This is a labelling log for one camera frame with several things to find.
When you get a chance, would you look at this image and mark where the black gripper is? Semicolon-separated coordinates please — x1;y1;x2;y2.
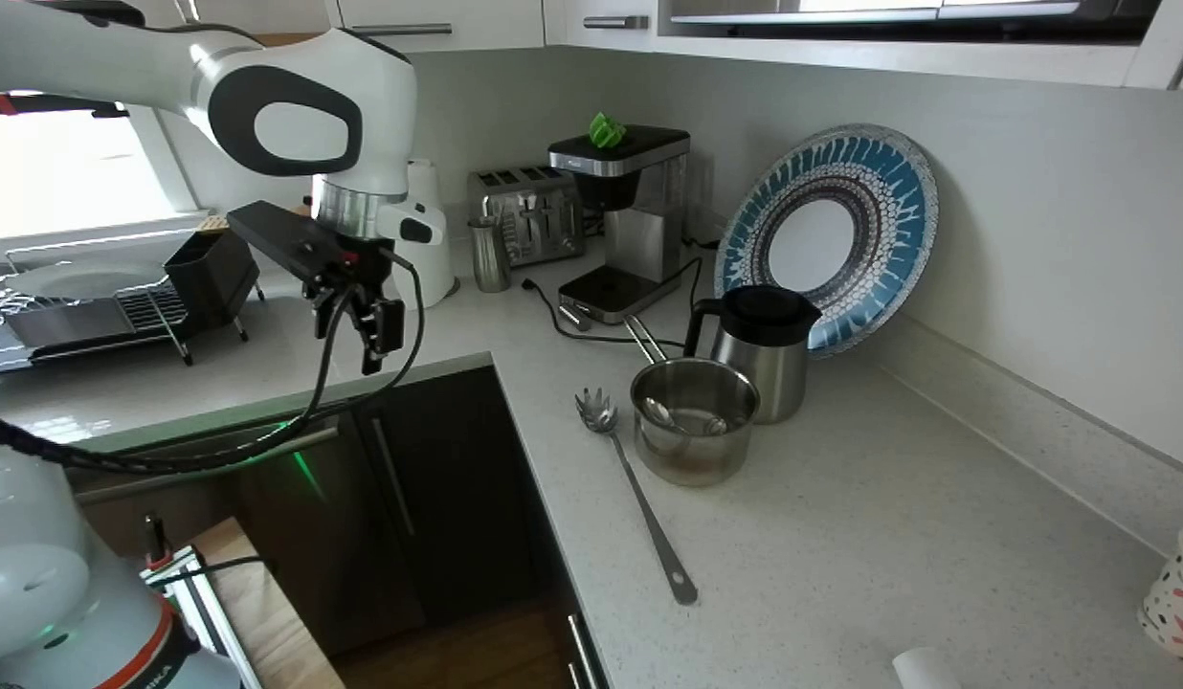
301;232;409;377

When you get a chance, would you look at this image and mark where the black cutlery holder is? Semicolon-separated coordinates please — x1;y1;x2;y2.
160;226;262;345

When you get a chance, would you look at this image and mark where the silver toaster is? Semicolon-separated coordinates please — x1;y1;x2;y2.
465;161;589;276

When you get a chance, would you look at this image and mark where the dark lower cabinet front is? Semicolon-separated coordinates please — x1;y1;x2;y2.
68;362;547;663

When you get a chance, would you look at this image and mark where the metal dish rack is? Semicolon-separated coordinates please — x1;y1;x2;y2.
0;215;256;373

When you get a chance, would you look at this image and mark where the steel black coffee maker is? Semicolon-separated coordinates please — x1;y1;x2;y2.
544;123;695;323

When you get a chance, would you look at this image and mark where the wooden board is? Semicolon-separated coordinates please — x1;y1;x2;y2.
188;511;347;689

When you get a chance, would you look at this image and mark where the small green object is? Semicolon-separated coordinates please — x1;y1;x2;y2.
587;110;627;154

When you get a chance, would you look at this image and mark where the steel pasta spoon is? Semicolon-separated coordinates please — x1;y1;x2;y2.
571;382;705;609

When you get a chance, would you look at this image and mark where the white upper cabinet door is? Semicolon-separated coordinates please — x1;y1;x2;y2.
334;0;551;58
544;0;667;50

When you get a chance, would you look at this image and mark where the steel carafe with black lid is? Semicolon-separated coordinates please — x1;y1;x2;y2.
680;284;825;428

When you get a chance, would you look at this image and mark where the blue and white plate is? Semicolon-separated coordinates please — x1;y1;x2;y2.
712;123;945;362

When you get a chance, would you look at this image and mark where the steel microwave oven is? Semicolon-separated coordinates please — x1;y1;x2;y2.
659;0;1167;43

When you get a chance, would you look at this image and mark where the dotted paper cup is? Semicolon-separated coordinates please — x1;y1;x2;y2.
1134;521;1183;669

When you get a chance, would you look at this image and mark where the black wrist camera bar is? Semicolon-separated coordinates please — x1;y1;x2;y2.
224;200;371;284

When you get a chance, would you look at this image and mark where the silver lower cabinet handle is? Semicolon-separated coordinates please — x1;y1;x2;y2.
368;414;426;544

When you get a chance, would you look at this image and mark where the silver cabinet handle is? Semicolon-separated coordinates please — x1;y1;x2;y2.
576;11;655;34
368;414;426;544
347;17;454;43

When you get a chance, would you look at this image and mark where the black appliance power cable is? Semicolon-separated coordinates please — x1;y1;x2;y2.
521;271;719;354

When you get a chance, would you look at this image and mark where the long silver appliance handle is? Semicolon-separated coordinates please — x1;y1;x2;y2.
85;424;345;498

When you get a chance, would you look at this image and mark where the black red clamp handle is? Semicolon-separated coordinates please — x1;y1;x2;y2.
136;507;176;575

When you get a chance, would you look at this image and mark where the silver upper cabinet handle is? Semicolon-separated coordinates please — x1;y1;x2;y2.
576;11;655;34
347;17;454;43

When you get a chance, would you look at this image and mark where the white striped base plate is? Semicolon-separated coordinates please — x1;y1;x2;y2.
140;548;266;689

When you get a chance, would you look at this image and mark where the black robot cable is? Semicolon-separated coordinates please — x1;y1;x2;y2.
0;251;427;482

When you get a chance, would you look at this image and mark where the steel pot with handle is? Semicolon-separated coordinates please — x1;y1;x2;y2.
618;313;763;489

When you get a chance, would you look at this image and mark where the silver drawer handle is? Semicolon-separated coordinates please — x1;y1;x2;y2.
558;613;599;689

